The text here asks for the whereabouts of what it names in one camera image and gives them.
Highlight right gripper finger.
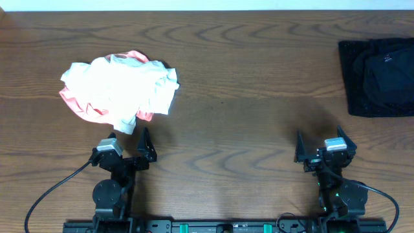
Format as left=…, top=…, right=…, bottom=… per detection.
left=337, top=126, right=356, bottom=150
left=295, top=131, right=307, bottom=159

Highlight white t-shirt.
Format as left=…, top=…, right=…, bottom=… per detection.
left=61, top=54, right=179, bottom=135

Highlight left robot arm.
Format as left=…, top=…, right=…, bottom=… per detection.
left=89, top=128, right=157, bottom=233

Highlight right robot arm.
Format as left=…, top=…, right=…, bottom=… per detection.
left=294, top=127, right=368, bottom=232

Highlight black fabric container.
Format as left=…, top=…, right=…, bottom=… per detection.
left=338, top=38, right=413, bottom=118

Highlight pink printed t-shirt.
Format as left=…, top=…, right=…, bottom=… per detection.
left=59, top=50, right=149, bottom=124

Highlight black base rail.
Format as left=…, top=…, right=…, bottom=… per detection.
left=62, top=218, right=387, bottom=233

